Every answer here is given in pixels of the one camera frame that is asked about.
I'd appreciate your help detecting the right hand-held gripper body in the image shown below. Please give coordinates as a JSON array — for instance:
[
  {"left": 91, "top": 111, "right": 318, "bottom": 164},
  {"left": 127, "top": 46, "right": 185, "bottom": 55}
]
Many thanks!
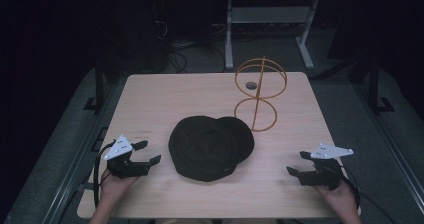
[{"left": 298, "top": 142, "right": 355, "bottom": 191}]

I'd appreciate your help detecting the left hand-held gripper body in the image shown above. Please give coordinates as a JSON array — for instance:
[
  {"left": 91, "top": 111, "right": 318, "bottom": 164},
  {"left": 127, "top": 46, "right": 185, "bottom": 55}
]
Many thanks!
[{"left": 103, "top": 134, "right": 151, "bottom": 180}]

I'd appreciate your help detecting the person's left hand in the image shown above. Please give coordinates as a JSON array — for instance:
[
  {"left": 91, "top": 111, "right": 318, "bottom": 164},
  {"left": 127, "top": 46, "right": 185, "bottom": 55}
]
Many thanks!
[{"left": 99, "top": 169, "right": 140, "bottom": 202}]

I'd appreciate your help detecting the person's right hand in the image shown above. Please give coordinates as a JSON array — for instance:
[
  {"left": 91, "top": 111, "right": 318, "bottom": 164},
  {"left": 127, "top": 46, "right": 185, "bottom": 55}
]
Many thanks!
[{"left": 314, "top": 183, "right": 359, "bottom": 216}]

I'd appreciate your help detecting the black hat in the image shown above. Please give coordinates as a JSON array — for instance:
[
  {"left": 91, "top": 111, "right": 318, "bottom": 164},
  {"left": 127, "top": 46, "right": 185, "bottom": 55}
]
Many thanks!
[{"left": 167, "top": 115, "right": 256, "bottom": 183}]

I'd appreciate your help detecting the black metal stand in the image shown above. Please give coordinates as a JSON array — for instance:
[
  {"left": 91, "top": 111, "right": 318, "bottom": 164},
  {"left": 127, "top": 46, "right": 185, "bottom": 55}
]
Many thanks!
[
  {"left": 83, "top": 56, "right": 106, "bottom": 112},
  {"left": 367, "top": 55, "right": 396, "bottom": 114}
]

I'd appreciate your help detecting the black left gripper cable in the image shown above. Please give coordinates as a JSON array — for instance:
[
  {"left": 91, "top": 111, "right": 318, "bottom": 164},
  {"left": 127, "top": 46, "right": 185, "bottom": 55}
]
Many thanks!
[{"left": 93, "top": 141, "right": 116, "bottom": 209}]

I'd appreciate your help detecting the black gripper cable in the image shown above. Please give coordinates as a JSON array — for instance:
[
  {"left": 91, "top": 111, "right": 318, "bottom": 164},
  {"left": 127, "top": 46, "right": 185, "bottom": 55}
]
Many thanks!
[
  {"left": 339, "top": 172, "right": 398, "bottom": 224},
  {"left": 93, "top": 141, "right": 116, "bottom": 209}
]

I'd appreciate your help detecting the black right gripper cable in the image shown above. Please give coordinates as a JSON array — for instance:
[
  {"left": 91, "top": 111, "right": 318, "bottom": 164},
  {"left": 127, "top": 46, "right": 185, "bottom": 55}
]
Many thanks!
[{"left": 339, "top": 172, "right": 398, "bottom": 224}]

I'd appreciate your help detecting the aluminium floor rail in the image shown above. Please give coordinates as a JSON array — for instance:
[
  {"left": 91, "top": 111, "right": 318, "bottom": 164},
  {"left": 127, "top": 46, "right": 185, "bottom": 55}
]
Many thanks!
[
  {"left": 42, "top": 78, "right": 129, "bottom": 224},
  {"left": 352, "top": 82, "right": 424, "bottom": 215}
]

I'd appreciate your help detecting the orange wire hat stand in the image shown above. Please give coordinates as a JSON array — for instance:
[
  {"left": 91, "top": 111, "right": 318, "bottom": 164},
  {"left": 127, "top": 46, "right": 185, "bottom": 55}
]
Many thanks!
[{"left": 233, "top": 56, "right": 289, "bottom": 133}]

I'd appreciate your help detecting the tangle of floor cables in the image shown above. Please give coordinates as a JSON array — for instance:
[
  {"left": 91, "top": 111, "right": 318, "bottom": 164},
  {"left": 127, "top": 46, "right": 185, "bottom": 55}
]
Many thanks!
[{"left": 152, "top": 17, "right": 228, "bottom": 74}]

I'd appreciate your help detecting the grey metal desk frame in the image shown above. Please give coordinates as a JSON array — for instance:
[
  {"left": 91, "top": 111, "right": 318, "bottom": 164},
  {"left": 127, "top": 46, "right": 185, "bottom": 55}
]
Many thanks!
[{"left": 224, "top": 0, "right": 321, "bottom": 71}]

